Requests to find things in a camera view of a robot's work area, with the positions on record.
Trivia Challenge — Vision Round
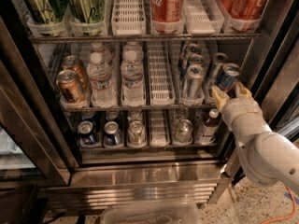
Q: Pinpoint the orange power cable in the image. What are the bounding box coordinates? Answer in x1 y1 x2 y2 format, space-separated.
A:
261 187 297 224

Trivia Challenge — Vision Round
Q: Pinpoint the brown tea bottle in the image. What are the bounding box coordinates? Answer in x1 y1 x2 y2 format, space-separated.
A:
195 108 220 145

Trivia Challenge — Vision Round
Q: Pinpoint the rear left pepsi can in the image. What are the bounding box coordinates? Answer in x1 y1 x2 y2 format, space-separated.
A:
81 111 100 132

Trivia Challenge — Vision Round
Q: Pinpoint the fridge glass door left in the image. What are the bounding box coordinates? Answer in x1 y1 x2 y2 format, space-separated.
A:
0 16 71 189

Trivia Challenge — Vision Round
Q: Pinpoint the water bottle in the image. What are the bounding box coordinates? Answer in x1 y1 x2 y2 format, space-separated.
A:
87 52 115 108
122 41 144 61
121 50 144 105
92 42 112 65

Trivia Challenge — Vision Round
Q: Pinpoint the middle silver slim can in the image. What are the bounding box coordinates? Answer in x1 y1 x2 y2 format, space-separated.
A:
181 53 205 77

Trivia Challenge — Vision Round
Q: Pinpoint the rear silver soda can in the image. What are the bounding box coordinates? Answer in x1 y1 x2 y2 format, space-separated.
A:
172 108 189 128

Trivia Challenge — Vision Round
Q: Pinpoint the silver soda can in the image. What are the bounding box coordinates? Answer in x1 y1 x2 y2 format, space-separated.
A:
172 108 189 128
174 119 193 143

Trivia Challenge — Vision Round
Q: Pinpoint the front left water bottle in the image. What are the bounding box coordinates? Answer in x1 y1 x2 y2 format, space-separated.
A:
87 52 115 108

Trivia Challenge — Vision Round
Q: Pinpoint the front right water bottle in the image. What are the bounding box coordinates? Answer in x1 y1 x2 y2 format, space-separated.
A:
121 50 144 105

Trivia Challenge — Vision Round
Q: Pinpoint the rear silver slim can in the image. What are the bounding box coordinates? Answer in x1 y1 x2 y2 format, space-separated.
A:
178 43 202 70

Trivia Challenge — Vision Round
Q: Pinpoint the centre coca-cola can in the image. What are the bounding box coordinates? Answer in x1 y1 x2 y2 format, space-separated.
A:
150 0 183 22

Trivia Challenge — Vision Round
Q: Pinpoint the pepsi can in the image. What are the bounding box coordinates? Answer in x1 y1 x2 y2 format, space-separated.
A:
81 111 100 132
78 120 98 145
106 110 122 128
104 121 123 147

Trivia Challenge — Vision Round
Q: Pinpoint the empty white tray bottom shelf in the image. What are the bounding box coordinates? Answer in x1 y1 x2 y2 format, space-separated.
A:
149 110 170 147

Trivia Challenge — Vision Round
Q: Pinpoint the front sprite can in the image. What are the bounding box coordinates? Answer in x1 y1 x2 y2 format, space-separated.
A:
128 121 146 145

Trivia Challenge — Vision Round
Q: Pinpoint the front left pepsi can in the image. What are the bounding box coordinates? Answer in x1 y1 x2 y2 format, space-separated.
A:
78 120 98 145

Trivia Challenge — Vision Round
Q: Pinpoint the rear sprite can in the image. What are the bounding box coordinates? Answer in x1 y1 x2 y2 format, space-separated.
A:
127 109 143 122

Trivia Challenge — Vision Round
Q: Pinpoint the sprite can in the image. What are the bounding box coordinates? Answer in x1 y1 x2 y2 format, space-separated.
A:
127 109 143 122
128 121 146 145

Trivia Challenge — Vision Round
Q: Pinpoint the right green tall can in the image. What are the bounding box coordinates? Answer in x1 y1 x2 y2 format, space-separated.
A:
68 0 105 24

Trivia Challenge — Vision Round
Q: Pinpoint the gold can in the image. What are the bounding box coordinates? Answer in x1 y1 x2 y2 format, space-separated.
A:
56 69 85 104
62 55 88 91

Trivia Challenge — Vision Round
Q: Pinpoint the silver slim can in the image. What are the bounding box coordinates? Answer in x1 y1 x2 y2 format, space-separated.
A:
182 64 205 100
178 43 202 70
181 53 205 77

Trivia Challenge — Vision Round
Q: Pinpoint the front silver soda can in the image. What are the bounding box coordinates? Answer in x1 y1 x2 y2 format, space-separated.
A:
174 119 193 143

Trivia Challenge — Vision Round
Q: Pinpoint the left green tall can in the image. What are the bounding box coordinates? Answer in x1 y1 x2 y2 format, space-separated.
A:
24 0 66 24

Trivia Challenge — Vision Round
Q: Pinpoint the blue silver redbull can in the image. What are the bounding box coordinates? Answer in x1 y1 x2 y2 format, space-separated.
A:
216 63 240 92

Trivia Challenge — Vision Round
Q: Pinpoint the rear right water bottle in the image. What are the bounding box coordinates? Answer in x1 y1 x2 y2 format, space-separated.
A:
122 41 144 61

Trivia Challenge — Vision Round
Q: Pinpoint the rear gold can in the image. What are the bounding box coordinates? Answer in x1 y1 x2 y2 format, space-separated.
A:
62 55 88 91

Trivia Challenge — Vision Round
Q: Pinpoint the empty white tray top shelf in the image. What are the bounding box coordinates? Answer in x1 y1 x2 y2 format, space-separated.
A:
111 0 146 35

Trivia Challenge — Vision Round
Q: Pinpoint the front silver slim can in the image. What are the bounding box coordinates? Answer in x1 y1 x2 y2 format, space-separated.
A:
182 64 205 100

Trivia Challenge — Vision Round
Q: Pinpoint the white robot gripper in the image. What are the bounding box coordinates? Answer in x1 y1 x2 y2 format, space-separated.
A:
211 80 271 147

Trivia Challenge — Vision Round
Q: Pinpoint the right front coca-cola can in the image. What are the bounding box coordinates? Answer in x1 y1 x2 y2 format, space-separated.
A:
230 0 266 21

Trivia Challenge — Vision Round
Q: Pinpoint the front gold can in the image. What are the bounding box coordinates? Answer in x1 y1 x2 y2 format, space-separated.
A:
56 69 85 104

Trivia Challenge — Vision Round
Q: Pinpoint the green tall can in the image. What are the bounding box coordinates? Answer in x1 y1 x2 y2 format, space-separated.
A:
24 0 66 24
68 0 105 24

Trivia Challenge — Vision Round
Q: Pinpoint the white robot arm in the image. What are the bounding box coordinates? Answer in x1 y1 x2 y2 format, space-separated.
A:
211 81 299 194

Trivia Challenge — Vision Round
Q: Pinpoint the silver redbull can behind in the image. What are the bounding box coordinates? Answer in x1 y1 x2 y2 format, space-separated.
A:
206 52 230 88

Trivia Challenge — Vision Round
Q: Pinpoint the rear left water bottle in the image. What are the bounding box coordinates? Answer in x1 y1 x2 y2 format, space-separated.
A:
92 42 112 65

